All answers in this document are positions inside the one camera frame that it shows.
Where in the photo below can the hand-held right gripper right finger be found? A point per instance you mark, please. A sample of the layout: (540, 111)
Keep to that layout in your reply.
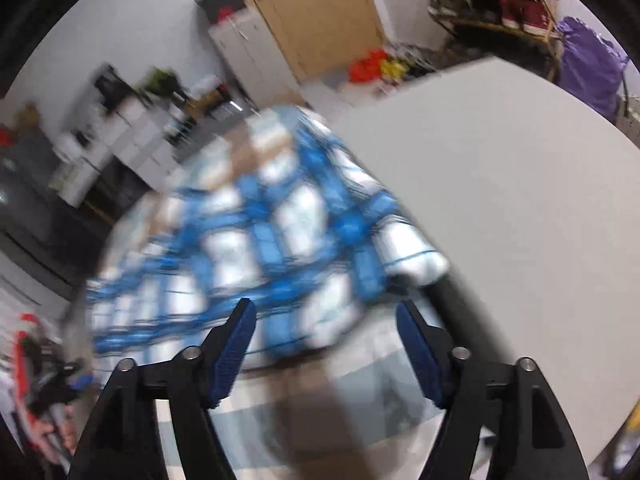
(422, 355)

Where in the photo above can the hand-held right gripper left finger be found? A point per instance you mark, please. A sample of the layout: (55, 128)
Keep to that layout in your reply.
(232, 355)

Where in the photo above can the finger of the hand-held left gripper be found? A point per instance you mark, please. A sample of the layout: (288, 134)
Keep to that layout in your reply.
(77, 380)

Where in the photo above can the blue plaid shirt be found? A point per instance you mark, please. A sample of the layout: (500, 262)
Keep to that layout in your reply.
(280, 240)

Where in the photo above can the grey low table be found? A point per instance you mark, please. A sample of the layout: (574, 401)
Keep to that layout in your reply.
(500, 210)

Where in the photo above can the dark grey wardrobe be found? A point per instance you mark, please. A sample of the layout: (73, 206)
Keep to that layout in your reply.
(25, 185)

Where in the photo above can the white drawer desk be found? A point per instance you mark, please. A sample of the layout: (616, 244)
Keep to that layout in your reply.
(135, 130)

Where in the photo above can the dark green plant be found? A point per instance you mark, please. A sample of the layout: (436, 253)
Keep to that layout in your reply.
(160, 82)

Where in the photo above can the yellow bag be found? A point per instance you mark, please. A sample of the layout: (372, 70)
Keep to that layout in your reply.
(392, 67)

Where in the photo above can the black box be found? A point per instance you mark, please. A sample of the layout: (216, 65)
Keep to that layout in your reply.
(112, 85)

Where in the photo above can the white metal locker cabinet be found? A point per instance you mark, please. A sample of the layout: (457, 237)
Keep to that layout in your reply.
(250, 55)

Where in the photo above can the purple bag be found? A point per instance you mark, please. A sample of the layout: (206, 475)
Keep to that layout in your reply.
(590, 70)

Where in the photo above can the red cloth item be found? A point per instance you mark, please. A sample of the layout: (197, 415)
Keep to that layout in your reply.
(225, 14)

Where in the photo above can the wooden door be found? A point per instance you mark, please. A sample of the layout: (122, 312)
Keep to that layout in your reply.
(310, 15)

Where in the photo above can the wooden shoe rack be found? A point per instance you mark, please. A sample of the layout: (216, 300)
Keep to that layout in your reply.
(500, 5)

